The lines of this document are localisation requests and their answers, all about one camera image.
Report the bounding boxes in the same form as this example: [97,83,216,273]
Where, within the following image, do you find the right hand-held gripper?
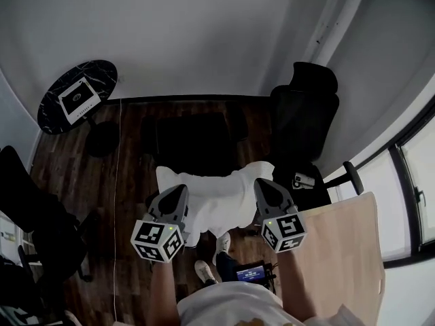
[254,178,309,254]

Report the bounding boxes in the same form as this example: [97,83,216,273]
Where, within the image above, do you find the round black marble table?
[36,59,119,158]

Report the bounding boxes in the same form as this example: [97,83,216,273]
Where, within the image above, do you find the white portable gas stove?
[57,77,102,127]

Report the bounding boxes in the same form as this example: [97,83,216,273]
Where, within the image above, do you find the person's white shirt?
[176,281,370,326]

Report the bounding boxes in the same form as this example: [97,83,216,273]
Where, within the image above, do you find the small black screen device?
[235,260,277,285]

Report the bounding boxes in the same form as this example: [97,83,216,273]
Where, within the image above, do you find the black framed window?
[380,113,435,268]

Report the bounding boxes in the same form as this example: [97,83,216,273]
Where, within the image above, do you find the person's white shoe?
[212,231,232,266]
[194,259,218,285]

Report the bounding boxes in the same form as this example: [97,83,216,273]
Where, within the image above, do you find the white clothes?
[155,160,275,249]

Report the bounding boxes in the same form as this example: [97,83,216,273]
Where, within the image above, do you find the person's left forearm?
[146,259,181,326]

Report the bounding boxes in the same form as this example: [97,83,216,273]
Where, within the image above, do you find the person's white left shoe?
[194,259,218,285]

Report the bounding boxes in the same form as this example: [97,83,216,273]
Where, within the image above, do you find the black office chair with headrest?
[0,145,99,281]
[270,62,364,213]

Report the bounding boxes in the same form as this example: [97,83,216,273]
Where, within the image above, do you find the person's right leg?
[215,251,239,283]

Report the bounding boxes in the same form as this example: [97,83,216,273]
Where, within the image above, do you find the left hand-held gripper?
[130,184,190,263]

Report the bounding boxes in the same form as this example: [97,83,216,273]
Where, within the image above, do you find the person's right forearm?
[277,248,322,319]

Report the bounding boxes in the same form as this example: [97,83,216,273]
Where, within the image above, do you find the thin white floor cable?
[114,97,122,322]

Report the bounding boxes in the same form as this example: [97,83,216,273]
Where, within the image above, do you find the white shelf unit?
[0,215,24,261]

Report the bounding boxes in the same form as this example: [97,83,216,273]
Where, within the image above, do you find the light wooden table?
[295,191,387,326]

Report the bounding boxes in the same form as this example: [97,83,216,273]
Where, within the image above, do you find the person's white right shoe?
[212,231,232,266]

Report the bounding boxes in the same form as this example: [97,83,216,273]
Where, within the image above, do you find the small grey white device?
[292,171,315,189]

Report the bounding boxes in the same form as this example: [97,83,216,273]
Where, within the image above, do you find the white vertical wall pipes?
[311,0,361,64]

